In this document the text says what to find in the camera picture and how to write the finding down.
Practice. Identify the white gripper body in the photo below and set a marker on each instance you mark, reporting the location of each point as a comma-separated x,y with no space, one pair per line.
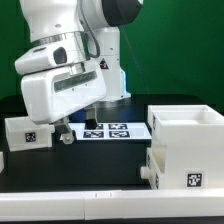
52,95

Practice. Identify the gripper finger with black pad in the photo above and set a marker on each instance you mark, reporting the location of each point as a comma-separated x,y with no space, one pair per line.
91,117
67,134

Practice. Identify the small white drawer with knob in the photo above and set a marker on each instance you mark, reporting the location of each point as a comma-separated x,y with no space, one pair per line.
23,134

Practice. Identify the large white drawer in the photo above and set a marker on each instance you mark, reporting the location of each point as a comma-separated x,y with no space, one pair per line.
154,169

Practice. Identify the white drawer cabinet box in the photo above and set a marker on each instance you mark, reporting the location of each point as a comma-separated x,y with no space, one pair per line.
193,137

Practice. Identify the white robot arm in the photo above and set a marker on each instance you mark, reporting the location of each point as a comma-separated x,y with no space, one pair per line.
90,24

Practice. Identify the white sheet with markers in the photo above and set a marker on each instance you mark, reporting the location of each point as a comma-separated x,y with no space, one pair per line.
112,131

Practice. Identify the white block at left edge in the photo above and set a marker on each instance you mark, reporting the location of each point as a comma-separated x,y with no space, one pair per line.
1,162

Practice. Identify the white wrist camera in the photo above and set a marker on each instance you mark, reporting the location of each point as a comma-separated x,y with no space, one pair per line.
49,57

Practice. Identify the white front border rail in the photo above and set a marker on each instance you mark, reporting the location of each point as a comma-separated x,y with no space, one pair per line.
96,205

